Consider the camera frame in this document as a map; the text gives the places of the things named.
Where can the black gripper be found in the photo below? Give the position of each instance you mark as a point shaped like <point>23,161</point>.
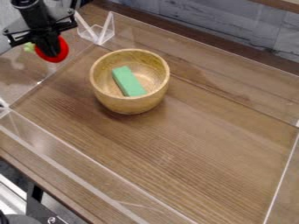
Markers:
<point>39,24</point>

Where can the red plush fruit green stem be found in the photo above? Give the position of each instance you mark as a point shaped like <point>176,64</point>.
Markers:
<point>31,48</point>

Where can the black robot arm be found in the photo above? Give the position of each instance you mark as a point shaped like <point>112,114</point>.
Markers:
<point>27,4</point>

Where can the green rectangular block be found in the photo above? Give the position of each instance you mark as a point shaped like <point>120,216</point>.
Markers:
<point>127,82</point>

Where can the wooden bowl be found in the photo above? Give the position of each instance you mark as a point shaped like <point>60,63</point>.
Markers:
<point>151,70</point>

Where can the clear acrylic corner bracket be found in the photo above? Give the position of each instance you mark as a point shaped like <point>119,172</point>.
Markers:
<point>95,33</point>

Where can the clear acrylic tray wall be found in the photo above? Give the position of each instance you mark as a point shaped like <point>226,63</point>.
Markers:
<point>96,193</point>

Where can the black metal table frame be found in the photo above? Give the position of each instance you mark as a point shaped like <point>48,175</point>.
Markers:
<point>45,209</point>

